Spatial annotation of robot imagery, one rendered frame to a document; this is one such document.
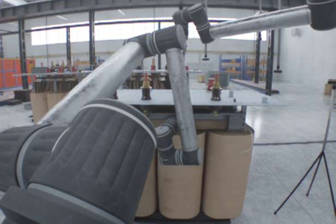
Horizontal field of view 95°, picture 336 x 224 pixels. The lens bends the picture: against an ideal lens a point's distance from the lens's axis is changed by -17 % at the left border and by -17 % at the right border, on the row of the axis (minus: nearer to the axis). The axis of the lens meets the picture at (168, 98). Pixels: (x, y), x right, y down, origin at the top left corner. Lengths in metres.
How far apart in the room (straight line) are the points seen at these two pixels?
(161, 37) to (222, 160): 1.11
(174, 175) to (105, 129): 1.36
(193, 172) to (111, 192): 1.40
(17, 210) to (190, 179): 1.51
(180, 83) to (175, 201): 1.16
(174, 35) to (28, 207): 0.93
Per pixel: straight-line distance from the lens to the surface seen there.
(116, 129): 0.34
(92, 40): 10.94
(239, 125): 1.58
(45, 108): 4.14
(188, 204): 1.86
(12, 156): 0.49
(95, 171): 0.30
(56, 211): 0.27
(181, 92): 1.04
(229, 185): 1.79
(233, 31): 1.24
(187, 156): 1.15
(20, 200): 0.30
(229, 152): 1.61
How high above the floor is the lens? 1.62
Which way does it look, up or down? 10 degrees down
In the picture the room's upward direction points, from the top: straight up
